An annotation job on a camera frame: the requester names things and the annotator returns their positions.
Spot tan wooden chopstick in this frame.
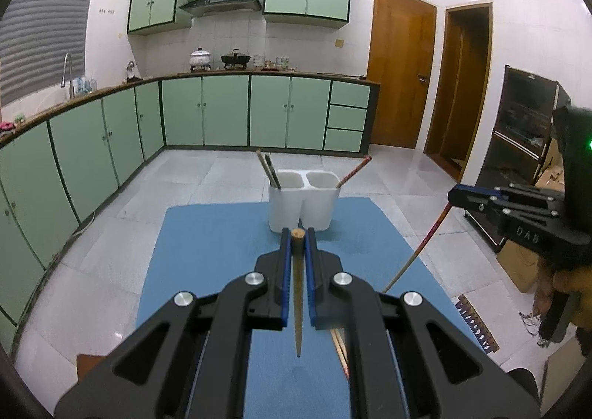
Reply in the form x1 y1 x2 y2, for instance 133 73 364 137
291 228 305 358

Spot red-handled wooden chopstick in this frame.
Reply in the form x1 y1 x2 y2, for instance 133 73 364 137
336 155 372 188
382 202 453 294

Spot light wooden chopstick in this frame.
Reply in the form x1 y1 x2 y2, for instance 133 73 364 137
256 149 277 187

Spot brown wooden chopstick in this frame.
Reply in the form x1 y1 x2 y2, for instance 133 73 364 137
330 329 349 379

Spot green lower kitchen cabinets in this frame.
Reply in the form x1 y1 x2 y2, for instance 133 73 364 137
1 71 379 351

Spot chrome kitchen faucet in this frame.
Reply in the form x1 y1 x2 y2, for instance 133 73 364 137
60 52 74 101

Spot person's right hand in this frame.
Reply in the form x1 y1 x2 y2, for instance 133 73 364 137
533 258 592 357

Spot white double utensil holder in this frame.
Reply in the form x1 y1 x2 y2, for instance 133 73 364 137
268 170 340 234

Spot cardboard box on floor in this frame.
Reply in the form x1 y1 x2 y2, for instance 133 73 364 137
497 241 547 293

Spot black glass cabinet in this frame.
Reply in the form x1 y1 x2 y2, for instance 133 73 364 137
464 64 572 254

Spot blue table cloth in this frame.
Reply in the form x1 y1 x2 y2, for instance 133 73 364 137
134 195 480 419

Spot open wooden doorway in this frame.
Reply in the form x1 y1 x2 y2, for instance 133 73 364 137
423 3 493 181

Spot purple patterned floor mat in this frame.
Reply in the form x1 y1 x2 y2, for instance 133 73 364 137
454 295 500 354

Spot brown wooden door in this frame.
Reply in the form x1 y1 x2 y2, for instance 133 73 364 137
366 0 437 148

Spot black wok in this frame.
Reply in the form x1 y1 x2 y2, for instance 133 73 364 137
221 48 251 70

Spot white cooking pot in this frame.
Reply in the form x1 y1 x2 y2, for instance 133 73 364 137
189 48 212 72

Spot black range hood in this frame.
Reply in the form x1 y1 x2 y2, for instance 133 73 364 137
179 0 262 18

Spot grey window blind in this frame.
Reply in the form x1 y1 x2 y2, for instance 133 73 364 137
1 0 90 105

